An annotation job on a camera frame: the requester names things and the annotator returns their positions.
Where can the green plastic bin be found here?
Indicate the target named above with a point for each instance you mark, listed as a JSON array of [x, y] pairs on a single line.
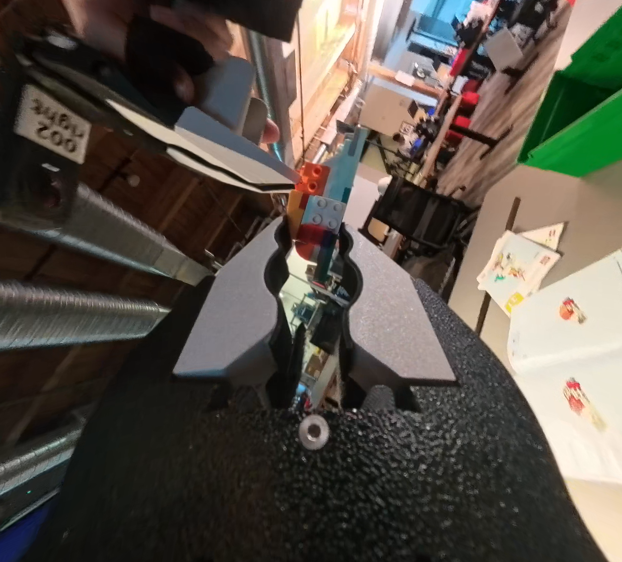
[[573, 134]]

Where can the multicoloured lego model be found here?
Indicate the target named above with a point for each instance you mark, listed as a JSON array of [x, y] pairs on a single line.
[[323, 212]]

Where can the open instruction booklet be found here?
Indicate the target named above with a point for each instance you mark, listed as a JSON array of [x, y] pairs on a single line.
[[559, 353]]

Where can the black chair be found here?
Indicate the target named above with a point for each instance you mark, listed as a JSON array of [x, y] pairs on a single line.
[[418, 212]]

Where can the illustrated instruction booklet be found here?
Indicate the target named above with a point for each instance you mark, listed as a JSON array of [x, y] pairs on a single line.
[[520, 270]]

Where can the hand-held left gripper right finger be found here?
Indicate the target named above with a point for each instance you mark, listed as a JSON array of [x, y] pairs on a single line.
[[398, 329]]

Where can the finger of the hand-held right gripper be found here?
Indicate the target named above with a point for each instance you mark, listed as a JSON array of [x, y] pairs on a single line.
[[233, 176], [233, 149]]

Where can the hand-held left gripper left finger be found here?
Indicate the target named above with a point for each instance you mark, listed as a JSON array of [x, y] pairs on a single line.
[[228, 324]]

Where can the large silver spiral duct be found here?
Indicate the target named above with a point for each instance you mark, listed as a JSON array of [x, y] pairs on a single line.
[[111, 231], [73, 314]]

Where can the small instruction leaflet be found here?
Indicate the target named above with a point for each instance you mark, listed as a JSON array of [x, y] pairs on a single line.
[[549, 234]]

